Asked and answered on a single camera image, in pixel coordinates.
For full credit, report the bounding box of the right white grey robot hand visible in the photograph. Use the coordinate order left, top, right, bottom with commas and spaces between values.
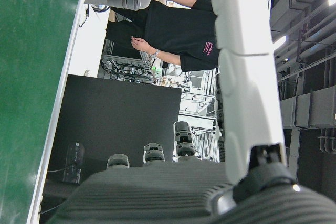
47, 0, 336, 224

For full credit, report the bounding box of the person in black t-shirt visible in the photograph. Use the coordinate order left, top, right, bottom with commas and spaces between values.
106, 0, 220, 73

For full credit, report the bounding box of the black computer monitor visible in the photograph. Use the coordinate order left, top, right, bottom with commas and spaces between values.
46, 73, 183, 183

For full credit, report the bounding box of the black power brick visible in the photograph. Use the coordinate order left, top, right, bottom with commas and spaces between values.
62, 142, 85, 184

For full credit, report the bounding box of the green conveyor belt aluminium frame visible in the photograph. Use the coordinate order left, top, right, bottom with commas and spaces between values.
0, 0, 92, 224

